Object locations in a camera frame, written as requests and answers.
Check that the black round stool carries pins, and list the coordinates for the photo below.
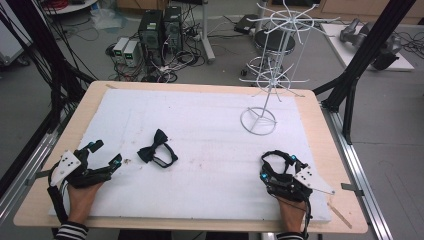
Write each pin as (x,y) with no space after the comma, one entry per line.
(275,41)

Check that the person's left hand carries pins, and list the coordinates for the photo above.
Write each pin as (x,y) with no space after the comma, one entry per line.
(81,201)

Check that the black bow tie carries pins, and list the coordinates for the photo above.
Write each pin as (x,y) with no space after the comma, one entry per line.
(156,146)

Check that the black computer tower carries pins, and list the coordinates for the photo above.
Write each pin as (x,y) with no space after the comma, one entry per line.
(173,28)
(150,33)

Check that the white power supply unit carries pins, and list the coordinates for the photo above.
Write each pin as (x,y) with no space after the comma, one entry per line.
(120,48)
(131,53)

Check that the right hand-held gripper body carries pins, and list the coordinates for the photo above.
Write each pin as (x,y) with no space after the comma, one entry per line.
(290,186)

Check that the black flat floor device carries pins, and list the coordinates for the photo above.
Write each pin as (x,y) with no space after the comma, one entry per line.
(245,24)

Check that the grey robot device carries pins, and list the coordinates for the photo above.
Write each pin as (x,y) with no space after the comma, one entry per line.
(353,33)

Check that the white floor board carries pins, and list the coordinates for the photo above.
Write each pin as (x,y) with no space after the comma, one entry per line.
(336,46)

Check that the clear plastic bag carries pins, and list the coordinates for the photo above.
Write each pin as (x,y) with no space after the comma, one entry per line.
(106,18)

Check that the aluminium frame rail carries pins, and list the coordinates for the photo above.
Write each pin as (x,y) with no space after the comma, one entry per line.
(30,166)
(363,180)

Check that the thin wooden stick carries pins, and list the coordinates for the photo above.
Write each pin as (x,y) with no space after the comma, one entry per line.
(340,215)

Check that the person's right hand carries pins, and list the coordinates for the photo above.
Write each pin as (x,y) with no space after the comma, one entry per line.
(292,213)

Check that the black metal frame post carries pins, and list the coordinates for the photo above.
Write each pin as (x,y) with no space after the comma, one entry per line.
(43,50)
(366,50)

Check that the grey desk leg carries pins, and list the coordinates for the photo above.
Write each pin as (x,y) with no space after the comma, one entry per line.
(207,40)

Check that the white foam mat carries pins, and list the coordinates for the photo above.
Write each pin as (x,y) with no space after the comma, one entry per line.
(206,110)

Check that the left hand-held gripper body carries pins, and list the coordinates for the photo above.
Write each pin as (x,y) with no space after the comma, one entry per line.
(65,166)

